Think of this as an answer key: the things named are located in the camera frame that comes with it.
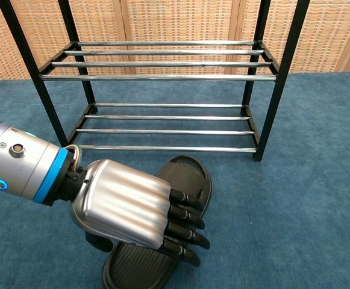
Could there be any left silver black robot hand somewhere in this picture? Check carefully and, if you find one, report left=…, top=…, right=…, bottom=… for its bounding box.
left=62, top=158, right=211, bottom=267

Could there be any black slide sandal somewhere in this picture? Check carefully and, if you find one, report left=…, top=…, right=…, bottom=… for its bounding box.
left=102, top=155, right=213, bottom=289

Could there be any black chrome shoe rack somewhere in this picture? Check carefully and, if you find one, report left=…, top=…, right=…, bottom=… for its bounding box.
left=0, top=0, right=311, bottom=163

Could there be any blue carpet mat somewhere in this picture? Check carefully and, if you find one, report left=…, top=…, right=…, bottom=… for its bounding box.
left=0, top=70, right=350, bottom=289

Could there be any woven bamboo folding screen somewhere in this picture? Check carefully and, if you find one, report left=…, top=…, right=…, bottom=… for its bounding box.
left=0, top=0, right=350, bottom=82

